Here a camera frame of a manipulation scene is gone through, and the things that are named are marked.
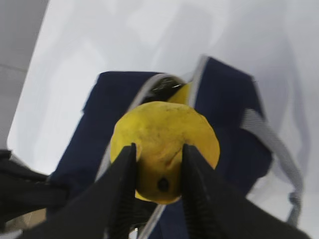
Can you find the yellow banana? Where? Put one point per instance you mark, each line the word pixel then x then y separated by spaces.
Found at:
pixel 181 96

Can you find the yellow pear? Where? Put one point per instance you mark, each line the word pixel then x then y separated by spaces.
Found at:
pixel 160 130

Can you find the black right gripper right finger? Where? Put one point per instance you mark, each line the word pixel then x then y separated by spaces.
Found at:
pixel 215 210

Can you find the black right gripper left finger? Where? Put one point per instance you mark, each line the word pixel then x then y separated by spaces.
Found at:
pixel 104 211

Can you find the navy blue lunch bag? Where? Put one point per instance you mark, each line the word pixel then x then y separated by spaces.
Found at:
pixel 226 97

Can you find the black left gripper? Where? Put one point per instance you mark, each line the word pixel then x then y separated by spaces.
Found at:
pixel 23 190

